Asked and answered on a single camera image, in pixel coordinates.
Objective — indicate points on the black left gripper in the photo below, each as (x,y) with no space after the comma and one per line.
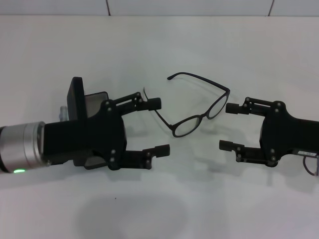
(99,139)

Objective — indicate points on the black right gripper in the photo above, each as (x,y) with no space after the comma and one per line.
(286,134)

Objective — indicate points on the black framed glasses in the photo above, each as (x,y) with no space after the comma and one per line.
(226,90)

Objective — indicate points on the black glasses case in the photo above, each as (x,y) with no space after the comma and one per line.
(76,99)

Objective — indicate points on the silver cylindrical wrist stud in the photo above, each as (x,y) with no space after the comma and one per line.
(63,113)

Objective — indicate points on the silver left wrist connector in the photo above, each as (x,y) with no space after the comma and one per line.
(48,163)

